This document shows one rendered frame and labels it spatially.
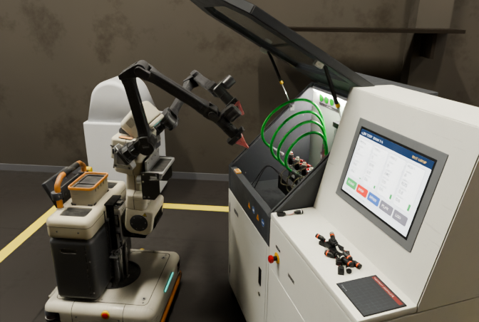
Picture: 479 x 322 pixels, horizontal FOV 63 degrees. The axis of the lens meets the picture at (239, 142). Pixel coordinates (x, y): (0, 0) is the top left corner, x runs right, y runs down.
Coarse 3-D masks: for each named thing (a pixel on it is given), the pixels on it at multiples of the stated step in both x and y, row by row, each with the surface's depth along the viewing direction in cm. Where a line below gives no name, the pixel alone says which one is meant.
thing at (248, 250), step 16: (240, 208) 226; (240, 224) 230; (240, 240) 233; (256, 240) 203; (240, 256) 236; (256, 256) 206; (240, 272) 239; (256, 272) 208; (240, 288) 242; (256, 288) 211; (256, 304) 214; (256, 320) 216
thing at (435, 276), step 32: (352, 96) 169; (384, 96) 152; (416, 96) 153; (352, 128) 166; (416, 128) 133; (448, 128) 121; (448, 160) 120; (320, 192) 182; (448, 192) 118; (352, 224) 157; (448, 224) 117; (288, 256) 164; (384, 256) 139; (416, 256) 126; (448, 256) 120; (288, 288) 167; (320, 288) 138; (416, 288) 124; (448, 288) 125; (288, 320) 169; (320, 320) 140; (416, 320) 125; (448, 320) 130
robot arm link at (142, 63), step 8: (136, 64) 171; (144, 64) 173; (128, 72) 172; (128, 80) 174; (128, 88) 176; (136, 88) 178; (128, 96) 178; (136, 96) 178; (136, 104) 180; (136, 112) 182; (144, 112) 184; (136, 120) 184; (144, 120) 184; (144, 128) 185; (144, 136) 186; (144, 144) 187; (152, 144) 187; (144, 152) 189; (152, 152) 189
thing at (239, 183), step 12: (240, 180) 222; (240, 192) 224; (252, 192) 206; (240, 204) 226; (252, 204) 204; (264, 204) 193; (252, 216) 206; (264, 216) 187; (264, 228) 189; (264, 240) 190
